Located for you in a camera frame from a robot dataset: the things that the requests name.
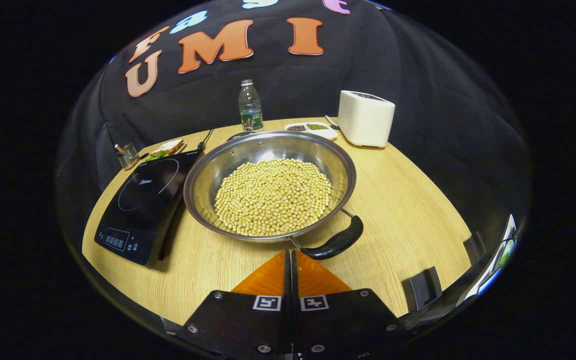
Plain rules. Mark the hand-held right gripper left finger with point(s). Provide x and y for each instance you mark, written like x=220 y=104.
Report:
x=248 y=325

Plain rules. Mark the black induction cooktop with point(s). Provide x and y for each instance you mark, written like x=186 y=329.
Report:
x=143 y=205

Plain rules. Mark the stainless steel pot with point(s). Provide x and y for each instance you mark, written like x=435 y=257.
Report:
x=203 y=200

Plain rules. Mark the clear plastic bottle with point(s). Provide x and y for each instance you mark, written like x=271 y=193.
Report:
x=250 y=107

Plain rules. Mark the sandwich with lettuce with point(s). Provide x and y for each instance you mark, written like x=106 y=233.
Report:
x=168 y=148

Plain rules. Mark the pile of green beans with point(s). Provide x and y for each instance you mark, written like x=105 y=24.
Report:
x=317 y=127

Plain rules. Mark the pile of dark red beans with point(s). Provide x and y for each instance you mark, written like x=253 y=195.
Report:
x=296 y=128

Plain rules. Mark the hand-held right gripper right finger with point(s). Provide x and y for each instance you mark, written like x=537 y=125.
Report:
x=343 y=325

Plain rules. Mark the pile of soybeans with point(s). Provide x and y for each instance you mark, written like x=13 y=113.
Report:
x=273 y=197

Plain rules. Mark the white divided dish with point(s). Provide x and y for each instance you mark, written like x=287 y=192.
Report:
x=329 y=133

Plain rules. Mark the white panel with coloured print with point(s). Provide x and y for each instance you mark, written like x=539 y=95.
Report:
x=498 y=260

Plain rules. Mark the white toaster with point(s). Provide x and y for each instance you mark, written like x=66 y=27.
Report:
x=365 y=120

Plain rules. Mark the black table clamp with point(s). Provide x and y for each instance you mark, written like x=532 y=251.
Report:
x=422 y=288
x=474 y=247

